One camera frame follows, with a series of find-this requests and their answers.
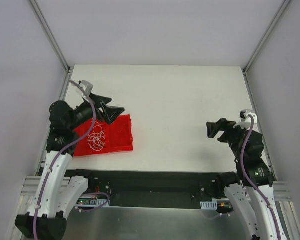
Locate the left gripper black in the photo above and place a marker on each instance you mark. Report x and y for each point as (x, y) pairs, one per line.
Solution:
(98, 108)

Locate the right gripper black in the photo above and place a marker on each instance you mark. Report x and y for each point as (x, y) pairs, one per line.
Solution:
(228, 132)

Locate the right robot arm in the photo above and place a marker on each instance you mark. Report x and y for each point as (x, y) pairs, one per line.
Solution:
(250, 189)

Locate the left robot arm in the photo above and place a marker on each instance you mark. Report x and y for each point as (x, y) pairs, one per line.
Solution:
(47, 215)

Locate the red plastic tray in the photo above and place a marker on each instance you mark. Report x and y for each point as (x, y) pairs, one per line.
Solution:
(107, 139)

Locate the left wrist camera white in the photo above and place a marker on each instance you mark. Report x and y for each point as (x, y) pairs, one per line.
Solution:
(83, 88)

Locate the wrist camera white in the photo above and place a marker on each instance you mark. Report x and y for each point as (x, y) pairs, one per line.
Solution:
(83, 88)
(248, 118)

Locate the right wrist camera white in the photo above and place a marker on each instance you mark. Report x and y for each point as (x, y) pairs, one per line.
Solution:
(248, 118)

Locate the left aluminium frame post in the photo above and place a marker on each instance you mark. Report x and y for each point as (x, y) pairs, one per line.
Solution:
(49, 34)

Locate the aluminium frame post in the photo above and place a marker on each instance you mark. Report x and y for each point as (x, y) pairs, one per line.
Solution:
(283, 8)
(49, 34)

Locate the right white cable duct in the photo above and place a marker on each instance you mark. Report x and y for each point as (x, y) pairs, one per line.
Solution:
(215, 205)

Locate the white cable duct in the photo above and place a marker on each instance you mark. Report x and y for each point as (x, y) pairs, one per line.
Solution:
(215, 205)
(92, 203)

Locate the left white cable duct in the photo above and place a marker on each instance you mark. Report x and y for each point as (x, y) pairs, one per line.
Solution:
(92, 203)

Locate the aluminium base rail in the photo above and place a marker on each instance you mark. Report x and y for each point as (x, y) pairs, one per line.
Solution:
(281, 191)

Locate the right aluminium frame post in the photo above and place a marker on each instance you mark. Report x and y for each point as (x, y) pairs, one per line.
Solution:
(283, 8)

